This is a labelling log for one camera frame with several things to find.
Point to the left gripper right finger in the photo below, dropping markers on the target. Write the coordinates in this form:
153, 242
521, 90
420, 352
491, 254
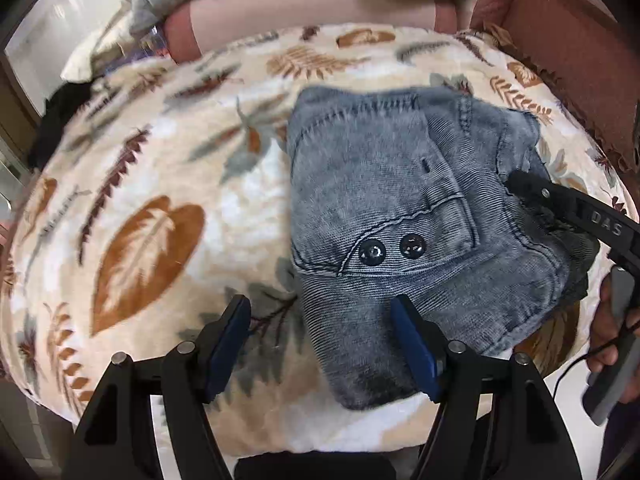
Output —
496, 418

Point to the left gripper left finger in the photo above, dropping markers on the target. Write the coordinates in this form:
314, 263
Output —
115, 437

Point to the blue denim pants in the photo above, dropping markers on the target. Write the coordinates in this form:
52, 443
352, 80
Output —
404, 193

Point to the person right hand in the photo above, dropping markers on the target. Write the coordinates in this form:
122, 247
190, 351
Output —
604, 328

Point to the leaf pattern plush blanket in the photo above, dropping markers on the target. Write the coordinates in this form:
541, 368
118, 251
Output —
169, 195

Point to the wooden door with glass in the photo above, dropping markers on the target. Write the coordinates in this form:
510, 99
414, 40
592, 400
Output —
19, 123

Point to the black garment at sofa edge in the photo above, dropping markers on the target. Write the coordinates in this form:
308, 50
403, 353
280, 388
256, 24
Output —
60, 109

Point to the white cloth beside pillow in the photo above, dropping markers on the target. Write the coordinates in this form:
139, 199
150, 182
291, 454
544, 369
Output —
100, 47

